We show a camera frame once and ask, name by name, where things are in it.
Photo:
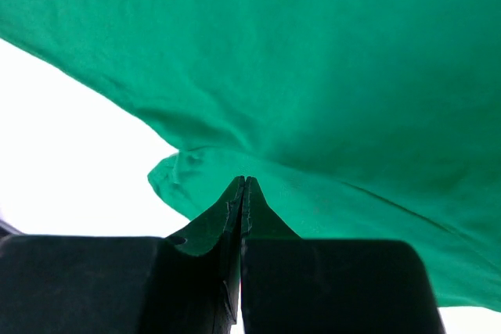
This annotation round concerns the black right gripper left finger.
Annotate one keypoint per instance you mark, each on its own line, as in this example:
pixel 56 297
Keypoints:
pixel 187 282

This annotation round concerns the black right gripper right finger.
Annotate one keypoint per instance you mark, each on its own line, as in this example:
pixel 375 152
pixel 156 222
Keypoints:
pixel 295 285

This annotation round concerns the green t-shirt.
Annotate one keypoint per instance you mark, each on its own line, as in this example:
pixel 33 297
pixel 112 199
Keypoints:
pixel 376 119

